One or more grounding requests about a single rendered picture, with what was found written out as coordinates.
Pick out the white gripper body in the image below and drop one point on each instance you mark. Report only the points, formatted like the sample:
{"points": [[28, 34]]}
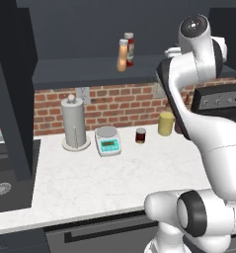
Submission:
{"points": [[172, 52]]}

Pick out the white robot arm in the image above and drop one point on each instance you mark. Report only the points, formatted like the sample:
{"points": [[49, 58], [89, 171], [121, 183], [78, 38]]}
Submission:
{"points": [[221, 154]]}

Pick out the red condiment bottle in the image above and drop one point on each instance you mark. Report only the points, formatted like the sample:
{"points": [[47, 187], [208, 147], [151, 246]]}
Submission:
{"points": [[130, 49]]}

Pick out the orange condiment bottle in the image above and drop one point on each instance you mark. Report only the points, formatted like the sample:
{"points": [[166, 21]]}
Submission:
{"points": [[122, 57]]}

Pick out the yellow condiment bottle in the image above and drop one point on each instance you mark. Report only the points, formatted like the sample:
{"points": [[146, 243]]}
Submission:
{"points": [[165, 124]]}

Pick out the dark brown shaker jar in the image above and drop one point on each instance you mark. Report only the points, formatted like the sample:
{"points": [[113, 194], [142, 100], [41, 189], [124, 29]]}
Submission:
{"points": [[140, 135]]}

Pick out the dark grey cabinet door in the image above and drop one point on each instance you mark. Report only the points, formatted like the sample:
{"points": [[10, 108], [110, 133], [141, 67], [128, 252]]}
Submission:
{"points": [[14, 92]]}

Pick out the black microwave oven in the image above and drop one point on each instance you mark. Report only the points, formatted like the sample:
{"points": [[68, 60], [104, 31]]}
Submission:
{"points": [[221, 99]]}

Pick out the white teal kitchen scale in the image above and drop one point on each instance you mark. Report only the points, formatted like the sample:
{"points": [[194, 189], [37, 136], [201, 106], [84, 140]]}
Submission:
{"points": [[108, 141]]}

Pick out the grey paper towel holder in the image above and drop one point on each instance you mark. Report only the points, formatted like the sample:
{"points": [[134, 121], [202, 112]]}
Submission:
{"points": [[73, 122]]}

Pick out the dark grey drawer front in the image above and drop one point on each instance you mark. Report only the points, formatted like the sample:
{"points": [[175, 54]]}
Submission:
{"points": [[99, 235]]}

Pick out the dark sink basin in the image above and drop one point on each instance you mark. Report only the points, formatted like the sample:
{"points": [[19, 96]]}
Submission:
{"points": [[11, 184]]}

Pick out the dark grey wall cabinet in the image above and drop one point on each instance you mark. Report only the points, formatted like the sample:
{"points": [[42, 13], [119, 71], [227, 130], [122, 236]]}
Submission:
{"points": [[90, 70]]}

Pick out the grey wall socket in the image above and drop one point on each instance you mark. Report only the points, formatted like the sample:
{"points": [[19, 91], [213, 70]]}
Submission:
{"points": [[83, 95]]}

